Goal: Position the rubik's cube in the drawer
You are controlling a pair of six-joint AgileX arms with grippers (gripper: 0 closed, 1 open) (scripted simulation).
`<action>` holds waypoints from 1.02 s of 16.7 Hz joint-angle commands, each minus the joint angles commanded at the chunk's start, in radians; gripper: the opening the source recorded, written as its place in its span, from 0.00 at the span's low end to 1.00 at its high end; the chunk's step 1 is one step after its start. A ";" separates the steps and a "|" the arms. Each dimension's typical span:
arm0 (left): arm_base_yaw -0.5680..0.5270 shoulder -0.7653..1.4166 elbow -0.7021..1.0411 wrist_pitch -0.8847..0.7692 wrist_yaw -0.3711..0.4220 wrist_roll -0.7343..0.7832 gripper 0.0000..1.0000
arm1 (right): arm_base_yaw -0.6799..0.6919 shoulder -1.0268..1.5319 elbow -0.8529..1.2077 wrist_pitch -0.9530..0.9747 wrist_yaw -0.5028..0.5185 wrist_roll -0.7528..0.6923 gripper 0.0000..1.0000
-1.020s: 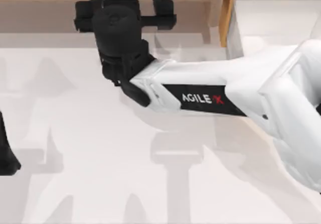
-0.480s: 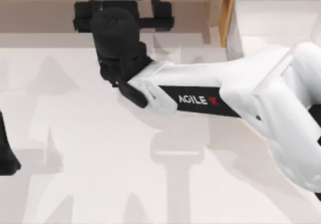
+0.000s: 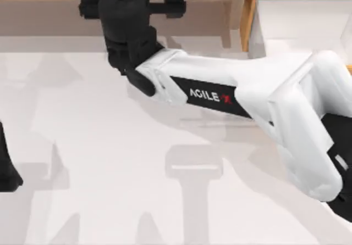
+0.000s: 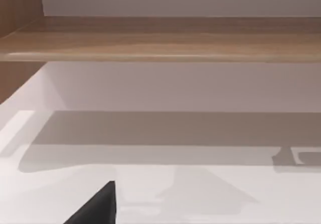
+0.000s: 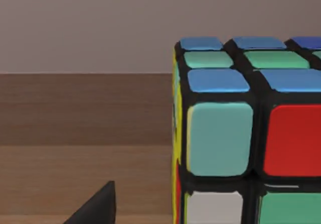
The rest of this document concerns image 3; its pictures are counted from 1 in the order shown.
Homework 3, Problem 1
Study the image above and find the pale wooden cupboard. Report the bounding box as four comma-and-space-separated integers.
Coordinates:
0, 0, 243, 37

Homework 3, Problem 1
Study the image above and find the orange wooden cabinet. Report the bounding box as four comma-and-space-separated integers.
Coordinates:
239, 0, 352, 73

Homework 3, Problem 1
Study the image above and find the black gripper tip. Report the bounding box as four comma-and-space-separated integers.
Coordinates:
0, 121, 24, 193

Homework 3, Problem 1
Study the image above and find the white sink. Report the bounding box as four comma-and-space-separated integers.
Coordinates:
249, 0, 352, 59

